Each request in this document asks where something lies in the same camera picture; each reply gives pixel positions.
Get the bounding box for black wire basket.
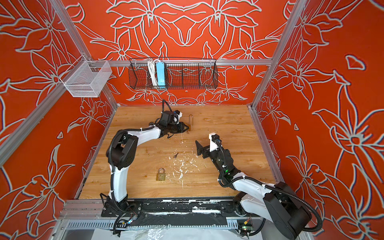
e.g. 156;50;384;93
128;58;219;90

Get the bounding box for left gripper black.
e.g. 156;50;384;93
167;122;189;133

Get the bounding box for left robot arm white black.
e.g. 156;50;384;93
106;100;189;213

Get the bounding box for aluminium frame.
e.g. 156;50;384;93
1;1;296;240

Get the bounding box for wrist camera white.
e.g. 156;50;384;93
209;133;220;152
173;110;183;125

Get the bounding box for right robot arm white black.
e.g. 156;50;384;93
195;133;323;240

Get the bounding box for large brass padlock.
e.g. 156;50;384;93
187;114;194;134

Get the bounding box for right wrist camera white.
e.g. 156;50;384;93
209;133;220;152

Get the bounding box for blue white box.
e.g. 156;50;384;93
156;62;166;88

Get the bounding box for small brass padlock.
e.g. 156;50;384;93
156;168;166;182

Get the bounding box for clear plastic bin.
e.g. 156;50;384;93
61;61;112;98

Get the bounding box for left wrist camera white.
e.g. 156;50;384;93
173;110;183;125

